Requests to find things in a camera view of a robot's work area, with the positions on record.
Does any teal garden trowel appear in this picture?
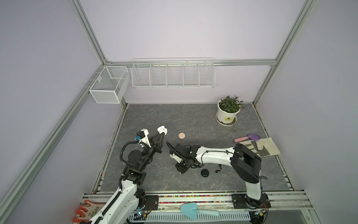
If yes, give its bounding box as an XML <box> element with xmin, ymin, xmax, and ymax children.
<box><xmin>180</xmin><ymin>203</ymin><xmax>220</xmax><ymax>220</ymax></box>

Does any white vented cable duct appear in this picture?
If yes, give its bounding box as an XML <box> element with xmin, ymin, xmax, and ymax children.
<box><xmin>128</xmin><ymin>211</ymin><xmax>251</xmax><ymax>223</ymax></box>

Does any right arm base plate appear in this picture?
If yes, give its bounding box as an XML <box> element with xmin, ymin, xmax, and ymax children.
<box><xmin>232</xmin><ymin>193</ymin><xmax>271</xmax><ymax>210</ymax></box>

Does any potted green plant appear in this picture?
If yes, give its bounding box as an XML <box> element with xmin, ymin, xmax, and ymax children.
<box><xmin>215</xmin><ymin>95</ymin><xmax>243</xmax><ymax>127</ymax></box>

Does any long white wire basket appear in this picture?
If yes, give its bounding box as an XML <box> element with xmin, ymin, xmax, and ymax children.
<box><xmin>131</xmin><ymin>57</ymin><xmax>216</xmax><ymax>88</ymax></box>

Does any pink earbud charging case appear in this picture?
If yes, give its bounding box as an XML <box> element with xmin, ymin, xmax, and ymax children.
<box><xmin>178</xmin><ymin>133</ymin><xmax>186</xmax><ymax>139</ymax></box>

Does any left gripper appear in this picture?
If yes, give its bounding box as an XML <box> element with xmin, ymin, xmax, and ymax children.
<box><xmin>139</xmin><ymin>132</ymin><xmax>164</xmax><ymax>170</ymax></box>

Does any red white garden glove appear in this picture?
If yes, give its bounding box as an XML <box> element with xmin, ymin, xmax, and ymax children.
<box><xmin>73</xmin><ymin>199</ymin><xmax>105</xmax><ymax>224</ymax></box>

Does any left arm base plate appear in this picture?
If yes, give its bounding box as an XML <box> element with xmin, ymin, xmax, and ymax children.
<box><xmin>137</xmin><ymin>195</ymin><xmax>159</xmax><ymax>211</ymax></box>

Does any black earbud charging case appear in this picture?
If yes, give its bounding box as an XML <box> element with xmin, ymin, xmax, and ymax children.
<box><xmin>200</xmin><ymin>169</ymin><xmax>210</xmax><ymax>177</ymax></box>

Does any beige grey work glove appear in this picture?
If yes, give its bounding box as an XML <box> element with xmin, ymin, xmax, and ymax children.
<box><xmin>241</xmin><ymin>138</ymin><xmax>281</xmax><ymax>158</ymax></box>

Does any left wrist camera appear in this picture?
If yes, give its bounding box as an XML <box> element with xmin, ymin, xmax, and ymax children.
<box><xmin>135</xmin><ymin>128</ymin><xmax>151</xmax><ymax>148</ymax></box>

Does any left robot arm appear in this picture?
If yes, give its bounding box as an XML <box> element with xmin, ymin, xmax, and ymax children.
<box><xmin>80</xmin><ymin>126</ymin><xmax>167</xmax><ymax>224</ymax></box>

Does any small white mesh basket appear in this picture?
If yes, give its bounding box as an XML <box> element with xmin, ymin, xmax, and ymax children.
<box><xmin>89</xmin><ymin>66</ymin><xmax>130</xmax><ymax>104</ymax></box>

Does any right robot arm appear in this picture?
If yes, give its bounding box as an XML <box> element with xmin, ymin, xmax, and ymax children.
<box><xmin>167</xmin><ymin>142</ymin><xmax>271</xmax><ymax>210</ymax></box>

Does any purple pink garden scoop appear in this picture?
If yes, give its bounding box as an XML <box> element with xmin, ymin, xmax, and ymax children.
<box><xmin>234</xmin><ymin>133</ymin><xmax>261</xmax><ymax>143</ymax></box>

